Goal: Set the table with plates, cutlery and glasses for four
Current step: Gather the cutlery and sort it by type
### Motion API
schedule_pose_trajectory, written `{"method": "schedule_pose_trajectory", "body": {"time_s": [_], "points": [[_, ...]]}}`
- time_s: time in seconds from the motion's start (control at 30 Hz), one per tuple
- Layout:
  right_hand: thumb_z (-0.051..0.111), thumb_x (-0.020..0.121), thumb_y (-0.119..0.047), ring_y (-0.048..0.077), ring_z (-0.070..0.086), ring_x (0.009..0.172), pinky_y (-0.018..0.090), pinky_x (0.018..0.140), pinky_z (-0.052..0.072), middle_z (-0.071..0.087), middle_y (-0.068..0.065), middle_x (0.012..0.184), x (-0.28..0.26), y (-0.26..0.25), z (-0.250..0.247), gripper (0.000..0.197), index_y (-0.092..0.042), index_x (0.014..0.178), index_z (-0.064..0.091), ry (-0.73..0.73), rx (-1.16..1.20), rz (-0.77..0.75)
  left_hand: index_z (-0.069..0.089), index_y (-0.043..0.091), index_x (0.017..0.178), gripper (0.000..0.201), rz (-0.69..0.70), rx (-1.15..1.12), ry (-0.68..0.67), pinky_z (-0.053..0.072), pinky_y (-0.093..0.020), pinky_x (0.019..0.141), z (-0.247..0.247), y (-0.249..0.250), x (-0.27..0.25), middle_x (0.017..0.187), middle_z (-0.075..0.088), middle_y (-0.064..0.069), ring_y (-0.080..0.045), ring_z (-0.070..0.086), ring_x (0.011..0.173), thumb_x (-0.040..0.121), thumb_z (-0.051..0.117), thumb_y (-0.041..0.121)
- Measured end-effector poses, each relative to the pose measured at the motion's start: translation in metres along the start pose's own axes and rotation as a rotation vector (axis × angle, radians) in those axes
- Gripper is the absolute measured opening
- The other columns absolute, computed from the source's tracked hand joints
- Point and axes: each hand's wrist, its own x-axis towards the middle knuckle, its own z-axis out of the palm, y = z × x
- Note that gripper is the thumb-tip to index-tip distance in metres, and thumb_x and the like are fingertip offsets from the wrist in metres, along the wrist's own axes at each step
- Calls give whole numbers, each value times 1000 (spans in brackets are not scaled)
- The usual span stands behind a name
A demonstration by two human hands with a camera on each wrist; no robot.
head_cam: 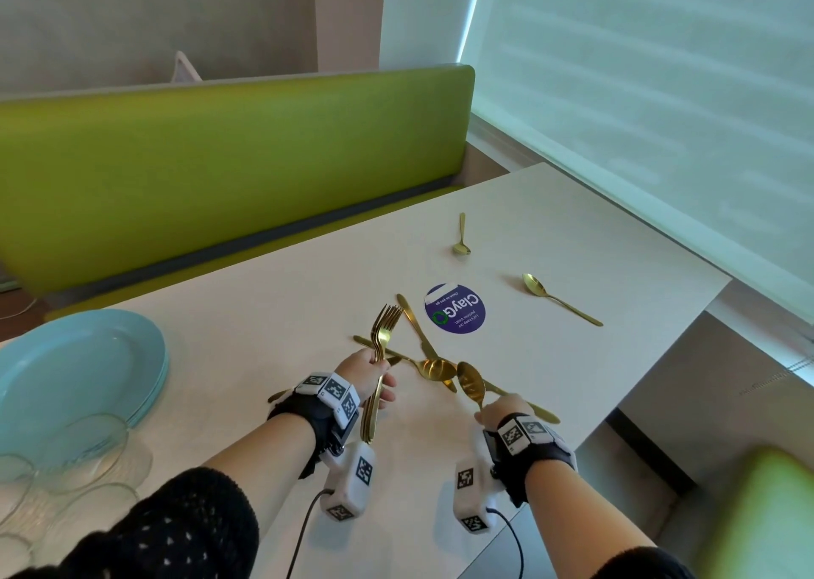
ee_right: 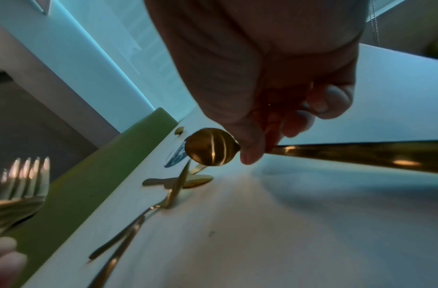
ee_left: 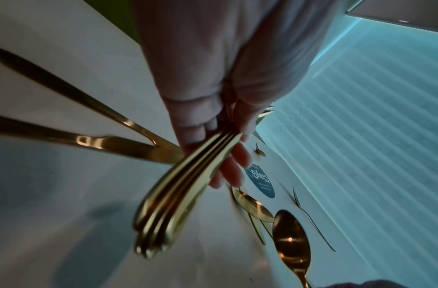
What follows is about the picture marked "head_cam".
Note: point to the person's right hand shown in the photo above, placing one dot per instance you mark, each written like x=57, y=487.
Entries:
x=505, y=409

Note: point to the person's right forearm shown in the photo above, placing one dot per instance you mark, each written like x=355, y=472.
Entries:
x=579, y=508

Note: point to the person's left hand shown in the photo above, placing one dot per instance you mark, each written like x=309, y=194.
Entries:
x=365, y=378

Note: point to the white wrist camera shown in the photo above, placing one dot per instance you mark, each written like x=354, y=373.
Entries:
x=474, y=499
x=350, y=483

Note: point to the black knitted sleeve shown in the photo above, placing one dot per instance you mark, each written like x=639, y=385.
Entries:
x=159, y=528
x=642, y=566

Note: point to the green bench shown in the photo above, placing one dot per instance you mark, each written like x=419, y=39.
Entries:
x=222, y=172

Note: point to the blue round sticker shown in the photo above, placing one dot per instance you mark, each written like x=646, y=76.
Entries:
x=454, y=308

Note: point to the white roller blind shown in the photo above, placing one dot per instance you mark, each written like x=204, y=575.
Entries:
x=668, y=89

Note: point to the white sign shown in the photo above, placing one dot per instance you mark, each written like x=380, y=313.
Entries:
x=186, y=68

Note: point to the clear drinking glass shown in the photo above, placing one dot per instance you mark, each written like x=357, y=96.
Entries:
x=13, y=486
x=89, y=524
x=83, y=454
x=13, y=559

